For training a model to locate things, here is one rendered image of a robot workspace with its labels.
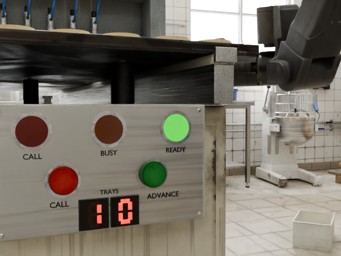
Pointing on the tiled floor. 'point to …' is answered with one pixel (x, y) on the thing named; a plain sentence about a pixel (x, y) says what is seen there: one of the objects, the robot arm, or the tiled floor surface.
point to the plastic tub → (313, 230)
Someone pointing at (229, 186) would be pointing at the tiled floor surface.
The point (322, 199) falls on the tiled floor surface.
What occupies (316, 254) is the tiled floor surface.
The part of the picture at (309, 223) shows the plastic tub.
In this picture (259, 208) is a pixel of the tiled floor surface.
